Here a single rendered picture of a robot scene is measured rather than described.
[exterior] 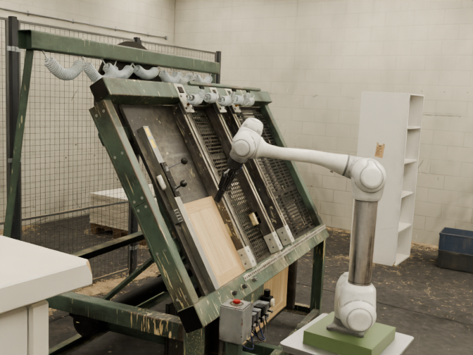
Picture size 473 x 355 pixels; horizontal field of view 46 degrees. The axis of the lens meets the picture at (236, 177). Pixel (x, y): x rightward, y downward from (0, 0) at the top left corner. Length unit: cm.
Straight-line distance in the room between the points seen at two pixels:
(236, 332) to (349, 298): 55
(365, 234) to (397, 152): 438
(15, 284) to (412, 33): 803
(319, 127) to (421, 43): 191
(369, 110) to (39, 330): 657
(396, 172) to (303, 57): 286
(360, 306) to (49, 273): 215
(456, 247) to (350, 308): 473
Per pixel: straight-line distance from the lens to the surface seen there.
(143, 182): 281
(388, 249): 702
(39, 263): 46
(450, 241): 716
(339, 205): 869
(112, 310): 306
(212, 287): 298
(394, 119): 684
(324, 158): 262
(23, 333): 48
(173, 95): 337
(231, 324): 270
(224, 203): 334
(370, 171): 241
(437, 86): 816
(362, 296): 254
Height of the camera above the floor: 188
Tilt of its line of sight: 8 degrees down
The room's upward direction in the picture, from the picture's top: 3 degrees clockwise
